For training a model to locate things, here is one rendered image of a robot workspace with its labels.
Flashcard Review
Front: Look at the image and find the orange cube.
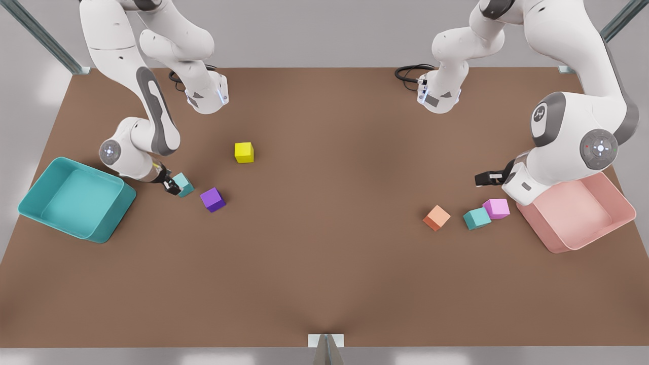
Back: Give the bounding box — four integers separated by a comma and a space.
423, 205, 451, 232

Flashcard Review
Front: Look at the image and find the teal blue cube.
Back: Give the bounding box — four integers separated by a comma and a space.
463, 207, 492, 231
172, 173, 195, 198

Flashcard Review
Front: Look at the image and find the teal plastic bin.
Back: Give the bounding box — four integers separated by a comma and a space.
18, 157, 137, 244

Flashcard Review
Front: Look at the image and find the pink cube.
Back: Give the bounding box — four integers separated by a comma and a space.
482, 198, 511, 220

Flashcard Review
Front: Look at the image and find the black cable loop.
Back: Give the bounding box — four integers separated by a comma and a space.
168, 65, 219, 93
394, 64, 438, 92

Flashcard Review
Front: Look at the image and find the purple cube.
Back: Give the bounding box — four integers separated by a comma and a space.
200, 187, 227, 213

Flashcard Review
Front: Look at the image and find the silver frame post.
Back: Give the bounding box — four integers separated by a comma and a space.
0, 0, 91, 76
558, 0, 649, 75
308, 334, 344, 365

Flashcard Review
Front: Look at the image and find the pink plastic bin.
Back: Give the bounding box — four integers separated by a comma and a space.
516, 171, 637, 254

